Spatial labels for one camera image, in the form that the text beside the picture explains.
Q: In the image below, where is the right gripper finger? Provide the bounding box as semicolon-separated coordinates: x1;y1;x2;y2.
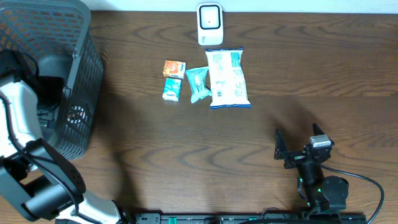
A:
274;129;289;160
312;123;335;146

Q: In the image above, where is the large white snack bag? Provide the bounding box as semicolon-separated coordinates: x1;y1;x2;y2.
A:
205;47;251;109

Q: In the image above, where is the teal small snack packet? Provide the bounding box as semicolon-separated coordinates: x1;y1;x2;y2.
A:
185;67;211;104

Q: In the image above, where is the green tissue pack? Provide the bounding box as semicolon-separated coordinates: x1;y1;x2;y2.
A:
162;78;182;102

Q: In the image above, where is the orange tissue pack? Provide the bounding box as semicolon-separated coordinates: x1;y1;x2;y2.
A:
163;60;186;80

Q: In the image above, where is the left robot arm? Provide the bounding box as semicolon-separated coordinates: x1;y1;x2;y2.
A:
1;50;134;223

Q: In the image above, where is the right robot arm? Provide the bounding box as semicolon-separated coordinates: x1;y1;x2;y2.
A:
274;123;349;220

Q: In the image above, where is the white barcode scanner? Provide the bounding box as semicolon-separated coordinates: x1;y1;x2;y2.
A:
197;2;224;46

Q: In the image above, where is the grey plastic mesh basket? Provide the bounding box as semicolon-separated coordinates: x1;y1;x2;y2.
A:
1;0;104;160

